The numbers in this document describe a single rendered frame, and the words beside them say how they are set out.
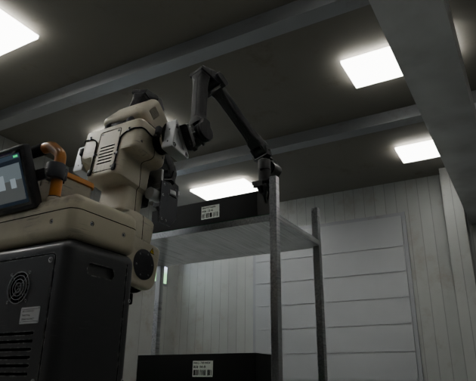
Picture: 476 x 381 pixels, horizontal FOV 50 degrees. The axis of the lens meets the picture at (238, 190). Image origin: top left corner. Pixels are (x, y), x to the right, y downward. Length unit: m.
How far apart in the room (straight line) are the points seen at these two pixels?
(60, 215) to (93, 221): 0.08
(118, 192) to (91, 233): 0.48
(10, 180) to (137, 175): 0.50
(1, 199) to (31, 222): 0.14
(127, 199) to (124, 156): 0.15
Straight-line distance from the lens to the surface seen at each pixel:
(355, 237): 9.84
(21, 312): 1.40
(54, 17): 5.98
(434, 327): 9.31
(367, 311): 9.53
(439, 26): 4.39
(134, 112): 1.94
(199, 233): 2.07
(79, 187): 1.59
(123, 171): 1.79
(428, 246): 9.54
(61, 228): 1.36
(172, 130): 1.81
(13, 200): 1.52
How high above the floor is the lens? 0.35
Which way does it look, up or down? 21 degrees up
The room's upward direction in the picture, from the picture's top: 1 degrees clockwise
